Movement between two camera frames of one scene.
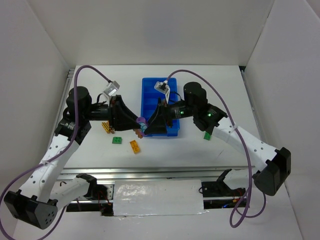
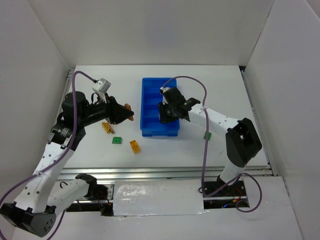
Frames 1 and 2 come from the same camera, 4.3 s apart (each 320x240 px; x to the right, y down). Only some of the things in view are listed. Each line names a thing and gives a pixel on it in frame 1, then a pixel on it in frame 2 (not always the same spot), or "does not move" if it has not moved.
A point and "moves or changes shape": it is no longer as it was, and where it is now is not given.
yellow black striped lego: (105, 126) does not move
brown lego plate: (137, 132) moves or changes shape
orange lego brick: (135, 146) does not move
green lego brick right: (207, 136) does not move
